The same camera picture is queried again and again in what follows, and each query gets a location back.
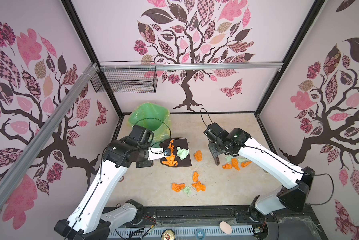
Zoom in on dark brown dustpan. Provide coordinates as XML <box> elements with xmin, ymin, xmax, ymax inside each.
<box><xmin>159</xmin><ymin>138</ymin><xmax>192</xmax><ymax>168</ymax></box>

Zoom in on dark brown hand brush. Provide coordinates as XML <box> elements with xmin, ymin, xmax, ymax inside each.
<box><xmin>213</xmin><ymin>153</ymin><xmax>220</xmax><ymax>166</ymax></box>

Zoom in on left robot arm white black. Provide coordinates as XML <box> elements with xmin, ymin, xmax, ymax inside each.
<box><xmin>54</xmin><ymin>125</ymin><xmax>154</xmax><ymax>240</ymax></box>

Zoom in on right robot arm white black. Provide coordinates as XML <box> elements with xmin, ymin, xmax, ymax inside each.
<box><xmin>204</xmin><ymin>123</ymin><xmax>315</xmax><ymax>222</ymax></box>

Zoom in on orange scraps right front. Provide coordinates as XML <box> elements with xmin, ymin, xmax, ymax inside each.
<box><xmin>222</xmin><ymin>158</ymin><xmax>251</xmax><ymax>171</ymax></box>

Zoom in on green scrap right front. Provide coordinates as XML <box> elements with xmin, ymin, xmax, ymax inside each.
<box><xmin>224</xmin><ymin>155</ymin><xmax>248</xmax><ymax>163</ymax></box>

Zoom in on orange scrap back centre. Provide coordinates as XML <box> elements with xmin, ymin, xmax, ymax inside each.
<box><xmin>194</xmin><ymin>150</ymin><xmax>202</xmax><ymax>162</ymax></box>

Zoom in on orange paper scrap near bin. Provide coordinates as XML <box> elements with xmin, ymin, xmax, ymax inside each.
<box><xmin>161</xmin><ymin>140</ymin><xmax>178</xmax><ymax>167</ymax></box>

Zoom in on small green scrap centre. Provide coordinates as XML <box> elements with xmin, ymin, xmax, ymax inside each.
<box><xmin>176</xmin><ymin>147</ymin><xmax>189</xmax><ymax>161</ymax></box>

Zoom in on large orange paper scrap front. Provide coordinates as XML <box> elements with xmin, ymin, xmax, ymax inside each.
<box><xmin>171</xmin><ymin>183</ymin><xmax>191</xmax><ymax>197</ymax></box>

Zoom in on green bin with liner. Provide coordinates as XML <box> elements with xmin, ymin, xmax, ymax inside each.
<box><xmin>127</xmin><ymin>103</ymin><xmax>171</xmax><ymax>143</ymax></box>

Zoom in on orange scrap back right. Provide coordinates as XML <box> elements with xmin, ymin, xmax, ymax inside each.
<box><xmin>192</xmin><ymin>172</ymin><xmax>206</xmax><ymax>192</ymax></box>

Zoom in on gold round can top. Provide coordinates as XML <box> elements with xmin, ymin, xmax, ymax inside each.
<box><xmin>161</xmin><ymin>229</ymin><xmax>176</xmax><ymax>240</ymax></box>

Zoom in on pink oval button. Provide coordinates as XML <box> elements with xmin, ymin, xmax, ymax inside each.
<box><xmin>219</xmin><ymin>221</ymin><xmax>232</xmax><ymax>235</ymax></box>

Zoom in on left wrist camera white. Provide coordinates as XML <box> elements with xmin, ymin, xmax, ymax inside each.
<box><xmin>148</xmin><ymin>148</ymin><xmax>171</xmax><ymax>161</ymax></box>

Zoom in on black wire basket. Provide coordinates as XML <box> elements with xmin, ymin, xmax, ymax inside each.
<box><xmin>90</xmin><ymin>60</ymin><xmax>158</xmax><ymax>94</ymax></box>

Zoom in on aluminium rail back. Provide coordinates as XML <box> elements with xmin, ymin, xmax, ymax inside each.
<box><xmin>100</xmin><ymin>62</ymin><xmax>283</xmax><ymax>71</ymax></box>

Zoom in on aluminium rail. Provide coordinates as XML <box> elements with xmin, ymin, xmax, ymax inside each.
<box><xmin>100</xmin><ymin>62</ymin><xmax>283</xmax><ymax>71</ymax></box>
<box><xmin>0</xmin><ymin>63</ymin><xmax>98</xmax><ymax>210</ymax></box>

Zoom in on aluminium rail left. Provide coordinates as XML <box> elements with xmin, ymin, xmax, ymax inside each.
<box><xmin>0</xmin><ymin>63</ymin><xmax>98</xmax><ymax>210</ymax></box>

